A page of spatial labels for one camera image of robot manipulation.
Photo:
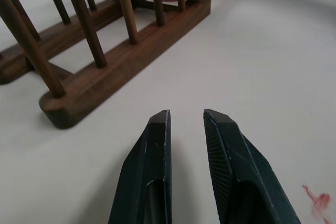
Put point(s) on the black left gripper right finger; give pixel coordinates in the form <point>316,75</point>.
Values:
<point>241,174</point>

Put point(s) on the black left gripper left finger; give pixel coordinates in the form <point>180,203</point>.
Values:
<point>143,176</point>

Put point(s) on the wooden dish rack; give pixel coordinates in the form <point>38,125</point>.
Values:
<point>110,58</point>

